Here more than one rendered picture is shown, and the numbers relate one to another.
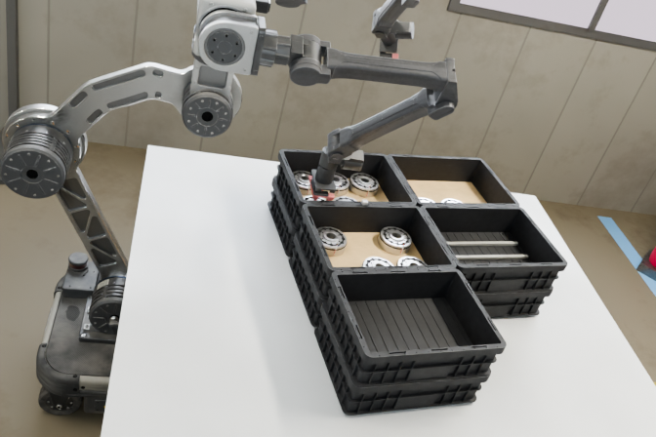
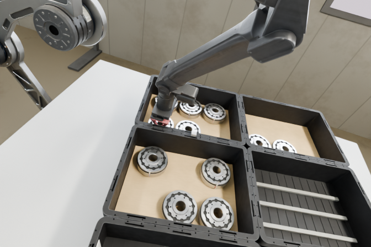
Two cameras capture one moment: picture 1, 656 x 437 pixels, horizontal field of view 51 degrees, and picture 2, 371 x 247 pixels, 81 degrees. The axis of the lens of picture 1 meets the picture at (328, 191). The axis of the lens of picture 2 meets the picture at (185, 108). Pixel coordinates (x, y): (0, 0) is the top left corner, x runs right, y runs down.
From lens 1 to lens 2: 1.45 m
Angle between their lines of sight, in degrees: 19
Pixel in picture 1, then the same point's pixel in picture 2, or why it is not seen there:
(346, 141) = (167, 75)
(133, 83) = not seen: outside the picture
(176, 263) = (44, 145)
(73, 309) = not seen: hidden behind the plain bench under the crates
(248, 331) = (47, 229)
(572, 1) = not seen: outside the picture
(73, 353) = not seen: hidden behind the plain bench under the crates
